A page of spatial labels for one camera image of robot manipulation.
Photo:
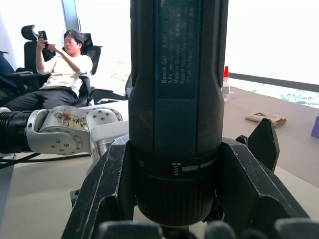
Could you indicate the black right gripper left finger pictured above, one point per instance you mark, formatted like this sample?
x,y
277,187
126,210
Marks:
x,y
99,189

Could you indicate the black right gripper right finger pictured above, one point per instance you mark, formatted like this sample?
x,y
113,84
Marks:
x,y
249,184

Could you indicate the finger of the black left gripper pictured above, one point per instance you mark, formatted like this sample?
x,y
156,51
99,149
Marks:
x,y
264,142
242,140

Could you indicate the dark Bosch electric screwdriver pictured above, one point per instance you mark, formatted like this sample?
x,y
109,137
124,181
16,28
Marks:
x,y
174,112

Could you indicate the black smartphone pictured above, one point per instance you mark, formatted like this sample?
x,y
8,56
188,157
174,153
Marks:
x,y
43,36

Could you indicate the bystander left hand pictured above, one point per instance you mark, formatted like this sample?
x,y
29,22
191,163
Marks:
x,y
53,47

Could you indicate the bystander right hand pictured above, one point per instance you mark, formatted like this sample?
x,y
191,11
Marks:
x,y
45,45

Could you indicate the purple box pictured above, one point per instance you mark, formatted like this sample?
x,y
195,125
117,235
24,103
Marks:
x,y
315,131

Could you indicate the clear bottle with red cap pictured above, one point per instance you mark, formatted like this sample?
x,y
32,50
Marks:
x,y
225,84

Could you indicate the seated man in white shirt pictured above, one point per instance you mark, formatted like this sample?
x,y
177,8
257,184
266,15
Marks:
x,y
64,74

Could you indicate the black mesh office chair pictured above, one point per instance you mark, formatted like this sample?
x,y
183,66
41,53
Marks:
x,y
30,49
96,59

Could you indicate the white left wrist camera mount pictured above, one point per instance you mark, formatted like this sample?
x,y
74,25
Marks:
x,y
109,132

